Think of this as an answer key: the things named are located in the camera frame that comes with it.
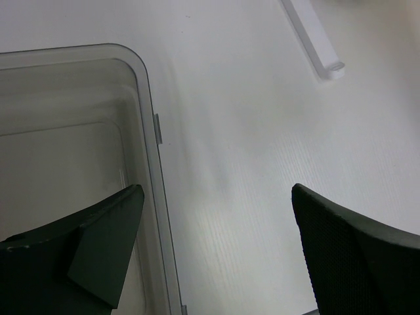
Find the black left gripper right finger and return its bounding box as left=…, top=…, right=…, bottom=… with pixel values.
left=291, top=184, right=419, bottom=314

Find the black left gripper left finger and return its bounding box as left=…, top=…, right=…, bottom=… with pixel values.
left=1, top=184, right=144, bottom=314

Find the white clothes rack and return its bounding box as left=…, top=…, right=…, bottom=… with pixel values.
left=282, top=0, right=345, bottom=80

